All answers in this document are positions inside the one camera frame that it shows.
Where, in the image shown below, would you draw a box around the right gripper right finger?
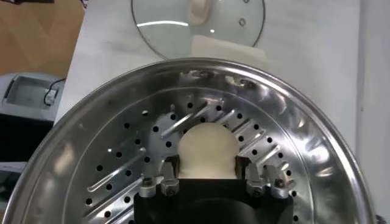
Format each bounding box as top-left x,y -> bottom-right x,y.
234,155 -> 295,200

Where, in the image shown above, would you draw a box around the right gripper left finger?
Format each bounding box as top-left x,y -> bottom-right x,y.
138,155 -> 180,198

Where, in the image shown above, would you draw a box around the white steamed baozi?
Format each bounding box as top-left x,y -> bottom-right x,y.
177,122 -> 241,180

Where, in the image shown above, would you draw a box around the glass lid with cream handle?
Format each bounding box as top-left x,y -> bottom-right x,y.
130,0 -> 266,60

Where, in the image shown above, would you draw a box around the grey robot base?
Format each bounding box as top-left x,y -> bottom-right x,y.
0,72 -> 66,165

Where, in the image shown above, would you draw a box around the perforated steel steamer basket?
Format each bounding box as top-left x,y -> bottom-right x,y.
1,57 -> 377,224

